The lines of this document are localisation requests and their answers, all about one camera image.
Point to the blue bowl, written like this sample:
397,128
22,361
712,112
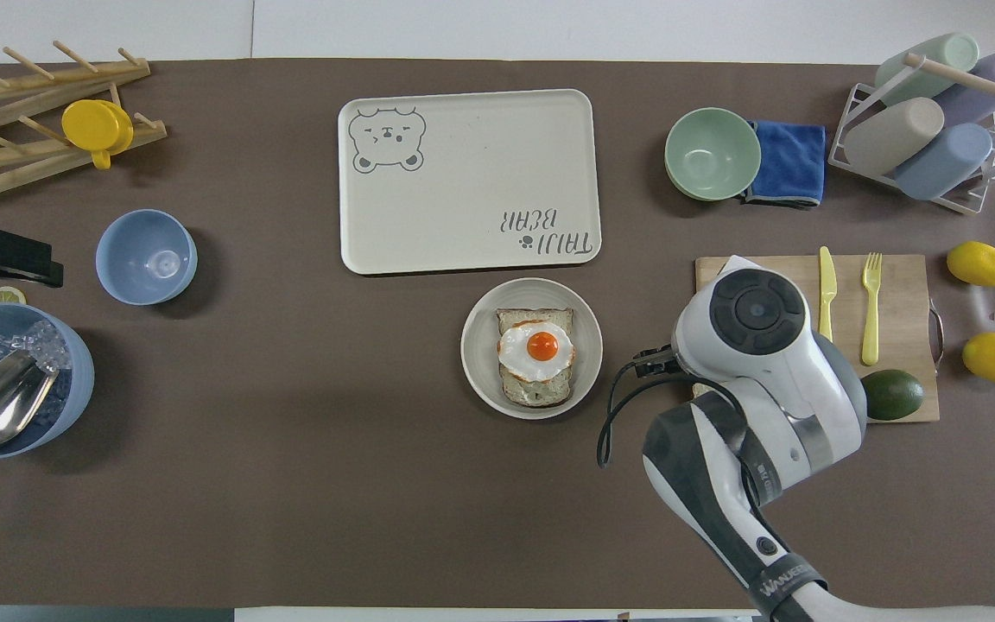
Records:
145,257

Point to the yellow cup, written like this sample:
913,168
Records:
93,126

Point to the wooden cutting board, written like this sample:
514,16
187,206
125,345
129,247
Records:
903,302

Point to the green cup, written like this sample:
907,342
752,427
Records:
938,53

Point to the beige plate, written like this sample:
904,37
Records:
480,354

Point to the fried egg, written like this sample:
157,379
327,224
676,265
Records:
539,347

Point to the blue cloth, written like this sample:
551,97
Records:
789,162

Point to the green bowl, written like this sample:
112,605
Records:
712,154

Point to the yellow plastic knife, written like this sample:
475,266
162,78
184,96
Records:
826,294

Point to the cream tray with bear print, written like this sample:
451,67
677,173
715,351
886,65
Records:
467,190

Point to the light blue cup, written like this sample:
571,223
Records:
945,162

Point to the wooden rod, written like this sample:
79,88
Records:
972,79

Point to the lemon slice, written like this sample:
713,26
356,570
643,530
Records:
7,297

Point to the avocado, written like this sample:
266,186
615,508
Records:
895,395

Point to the purple cup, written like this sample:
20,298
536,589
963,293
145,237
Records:
994,73

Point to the yellow plastic fork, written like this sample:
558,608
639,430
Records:
871,320

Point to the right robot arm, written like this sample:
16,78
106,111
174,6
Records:
757,311

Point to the ice cubes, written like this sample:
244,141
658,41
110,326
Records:
35,341

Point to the blue ice bucket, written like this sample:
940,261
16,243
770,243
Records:
74,380

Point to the bread slice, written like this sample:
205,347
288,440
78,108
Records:
536,393

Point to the beige cup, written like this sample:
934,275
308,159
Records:
893,136

